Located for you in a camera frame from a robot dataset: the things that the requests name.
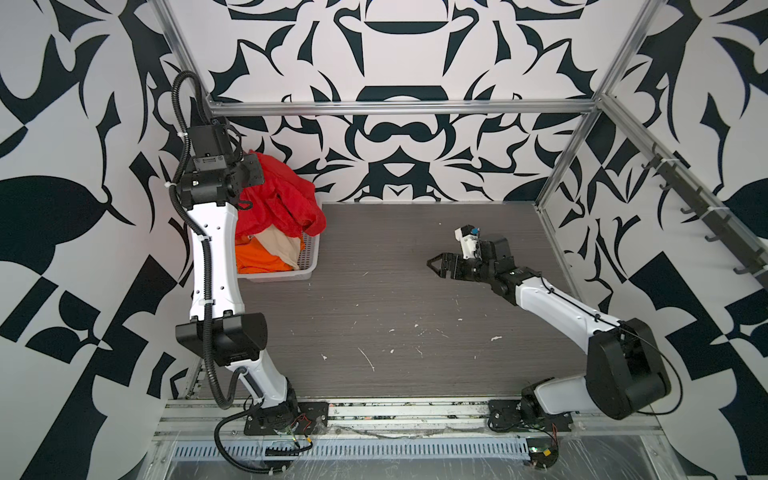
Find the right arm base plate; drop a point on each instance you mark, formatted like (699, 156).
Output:
(506, 415)

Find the aluminium mounting rail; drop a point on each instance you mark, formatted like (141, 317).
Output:
(389, 417)

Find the black hook rack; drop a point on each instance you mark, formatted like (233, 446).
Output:
(701, 204)

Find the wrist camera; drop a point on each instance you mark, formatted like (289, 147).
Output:
(469, 238)
(212, 147)

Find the aluminium frame left post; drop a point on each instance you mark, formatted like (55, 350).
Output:
(174, 36)

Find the beige shorts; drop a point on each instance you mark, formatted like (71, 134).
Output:
(287, 249)

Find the white plastic laundry basket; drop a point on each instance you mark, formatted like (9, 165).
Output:
(307, 263)

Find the aluminium frame horizontal bar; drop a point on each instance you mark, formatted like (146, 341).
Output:
(414, 107)

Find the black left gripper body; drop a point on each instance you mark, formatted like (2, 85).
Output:
(247, 169)

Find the aluminium frame post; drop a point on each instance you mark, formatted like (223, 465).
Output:
(627, 50)
(174, 36)

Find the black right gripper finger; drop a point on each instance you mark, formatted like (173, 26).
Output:
(442, 260)
(446, 270)

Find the white slotted cable duct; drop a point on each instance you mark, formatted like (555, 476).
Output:
(327, 449)

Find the orange shorts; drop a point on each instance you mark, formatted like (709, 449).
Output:
(253, 258)

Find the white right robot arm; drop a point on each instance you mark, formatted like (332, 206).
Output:
(625, 370)

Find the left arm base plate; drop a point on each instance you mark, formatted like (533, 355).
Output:
(302, 418)

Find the aluminium frame right post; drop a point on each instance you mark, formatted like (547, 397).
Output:
(627, 50)

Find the aluminium frame right side bar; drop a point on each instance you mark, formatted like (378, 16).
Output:
(636, 133)

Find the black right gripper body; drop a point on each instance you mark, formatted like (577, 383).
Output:
(478, 271)

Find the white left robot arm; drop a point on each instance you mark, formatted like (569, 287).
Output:
(231, 342)

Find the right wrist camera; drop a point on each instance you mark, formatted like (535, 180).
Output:
(469, 238)

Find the red shorts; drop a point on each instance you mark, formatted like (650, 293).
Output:
(284, 201)

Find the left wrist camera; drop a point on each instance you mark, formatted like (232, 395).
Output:
(212, 147)

